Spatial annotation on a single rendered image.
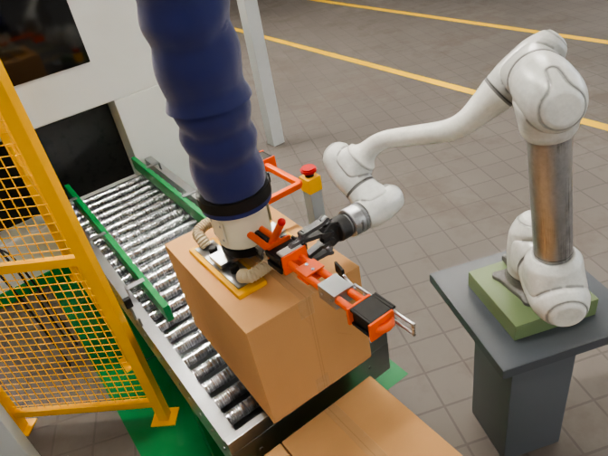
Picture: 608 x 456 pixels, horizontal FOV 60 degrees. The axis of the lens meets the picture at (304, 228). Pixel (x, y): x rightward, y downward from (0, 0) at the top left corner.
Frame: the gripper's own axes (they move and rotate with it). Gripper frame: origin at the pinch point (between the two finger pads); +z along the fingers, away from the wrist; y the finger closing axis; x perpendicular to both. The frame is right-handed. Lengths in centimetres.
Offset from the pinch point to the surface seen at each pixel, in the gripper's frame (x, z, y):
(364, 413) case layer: -13, -8, 66
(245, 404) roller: 18, 20, 66
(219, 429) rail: 12, 33, 61
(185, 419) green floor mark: 75, 34, 120
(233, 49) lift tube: 17, -6, -53
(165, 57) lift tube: 22, 10, -55
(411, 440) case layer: -30, -13, 66
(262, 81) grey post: 287, -160, 58
